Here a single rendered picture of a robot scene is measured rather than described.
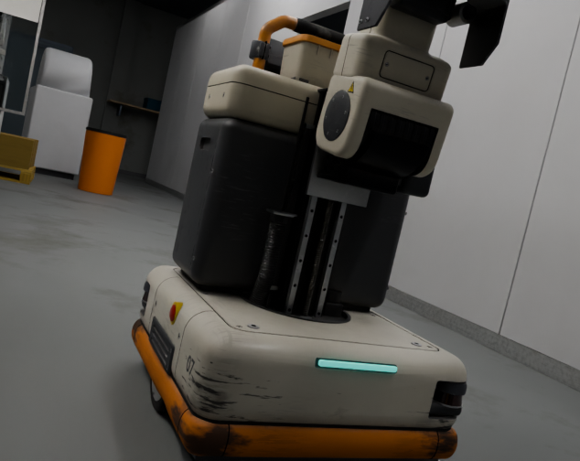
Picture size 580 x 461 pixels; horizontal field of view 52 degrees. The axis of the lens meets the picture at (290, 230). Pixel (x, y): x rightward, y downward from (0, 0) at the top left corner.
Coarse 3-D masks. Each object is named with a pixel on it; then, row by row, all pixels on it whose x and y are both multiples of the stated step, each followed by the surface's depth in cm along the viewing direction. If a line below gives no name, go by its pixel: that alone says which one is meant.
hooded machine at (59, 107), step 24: (48, 48) 734; (48, 72) 723; (72, 72) 737; (48, 96) 720; (72, 96) 733; (48, 120) 725; (72, 120) 738; (48, 144) 730; (72, 144) 743; (48, 168) 735; (72, 168) 748
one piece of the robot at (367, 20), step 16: (368, 0) 112; (384, 0) 107; (400, 0) 116; (416, 0) 116; (432, 0) 118; (448, 0) 119; (480, 0) 116; (496, 0) 114; (368, 16) 111; (416, 16) 121; (432, 16) 119; (448, 16) 120; (464, 16) 124; (480, 16) 122; (496, 16) 117; (480, 32) 121; (496, 32) 117; (464, 48) 125; (480, 48) 120; (464, 64) 124; (480, 64) 119
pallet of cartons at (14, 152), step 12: (0, 132) 610; (0, 144) 560; (12, 144) 564; (24, 144) 568; (36, 144) 618; (0, 156) 562; (12, 156) 565; (24, 156) 569; (12, 168) 567; (24, 168) 571; (12, 180) 568; (24, 180) 572
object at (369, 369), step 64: (192, 320) 120; (256, 320) 123; (320, 320) 135; (384, 320) 154; (192, 384) 110; (256, 384) 109; (320, 384) 115; (384, 384) 121; (448, 384) 129; (192, 448) 107; (256, 448) 111; (320, 448) 117; (384, 448) 123; (448, 448) 130
